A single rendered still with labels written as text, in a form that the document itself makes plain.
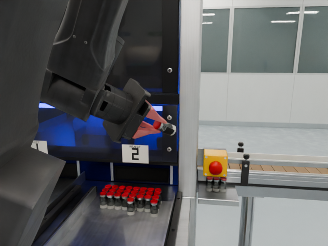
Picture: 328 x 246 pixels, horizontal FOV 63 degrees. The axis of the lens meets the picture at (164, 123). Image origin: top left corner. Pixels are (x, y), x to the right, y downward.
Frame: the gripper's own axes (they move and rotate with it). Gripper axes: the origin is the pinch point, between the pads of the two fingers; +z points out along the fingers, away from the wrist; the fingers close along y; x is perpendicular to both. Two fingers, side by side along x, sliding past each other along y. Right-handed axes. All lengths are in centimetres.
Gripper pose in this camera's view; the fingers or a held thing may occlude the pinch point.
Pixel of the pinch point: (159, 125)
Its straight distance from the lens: 52.3
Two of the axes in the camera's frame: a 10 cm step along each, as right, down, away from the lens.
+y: 5.4, -8.2, -1.9
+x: -4.8, -4.9, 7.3
